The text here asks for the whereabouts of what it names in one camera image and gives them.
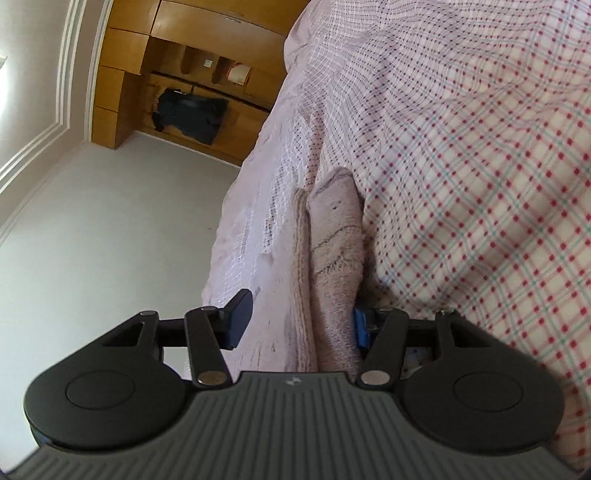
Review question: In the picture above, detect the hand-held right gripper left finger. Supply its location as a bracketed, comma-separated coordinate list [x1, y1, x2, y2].
[95, 289, 254, 388]

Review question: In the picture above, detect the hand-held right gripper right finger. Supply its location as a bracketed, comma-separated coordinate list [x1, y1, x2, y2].
[353, 305, 498, 389]

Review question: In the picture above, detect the beige small towel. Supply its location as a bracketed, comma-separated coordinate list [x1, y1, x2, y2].
[290, 167, 370, 374]

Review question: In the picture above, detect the pink checked bed sheet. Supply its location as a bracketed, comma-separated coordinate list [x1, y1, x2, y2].
[201, 0, 591, 472]

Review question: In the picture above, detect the dark hanging garment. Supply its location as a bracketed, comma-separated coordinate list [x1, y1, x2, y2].
[152, 88, 230, 145]

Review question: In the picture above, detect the pink and white shelf item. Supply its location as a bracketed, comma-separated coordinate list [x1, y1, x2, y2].
[225, 62, 253, 86]

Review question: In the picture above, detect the wooden wardrobe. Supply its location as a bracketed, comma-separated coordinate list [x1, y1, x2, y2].
[90, 0, 315, 167]

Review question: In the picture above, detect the dark clothes rail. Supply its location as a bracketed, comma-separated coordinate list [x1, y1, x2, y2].
[148, 70, 274, 112]

